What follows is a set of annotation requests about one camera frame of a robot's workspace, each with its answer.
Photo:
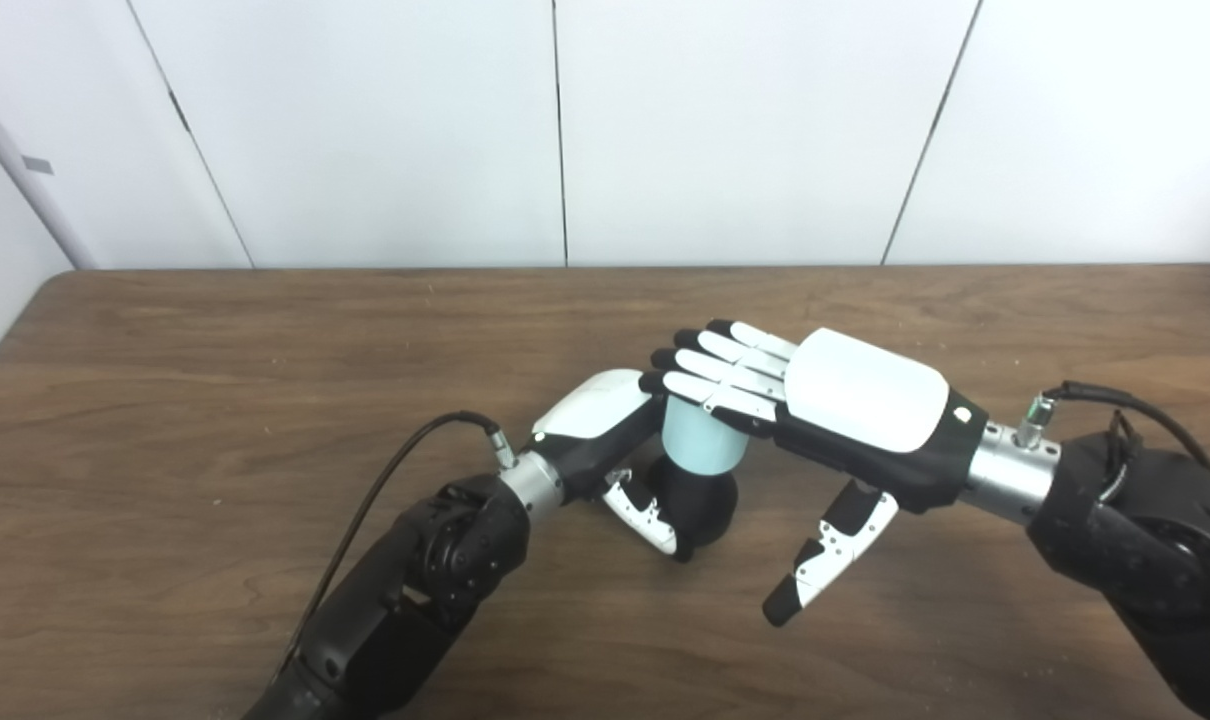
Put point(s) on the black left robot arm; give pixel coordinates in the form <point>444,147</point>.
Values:
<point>415,580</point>

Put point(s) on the small grey wall tag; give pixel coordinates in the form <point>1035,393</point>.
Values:
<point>37,165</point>

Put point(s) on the black flared nozzle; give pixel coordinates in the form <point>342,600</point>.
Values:
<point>705,505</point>

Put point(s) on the light blue cylinder cup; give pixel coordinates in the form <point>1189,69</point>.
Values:
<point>700,440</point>

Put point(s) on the white and black right hand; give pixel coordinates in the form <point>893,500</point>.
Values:
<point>865,400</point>

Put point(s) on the white and black left hand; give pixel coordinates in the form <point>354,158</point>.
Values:
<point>595,410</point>

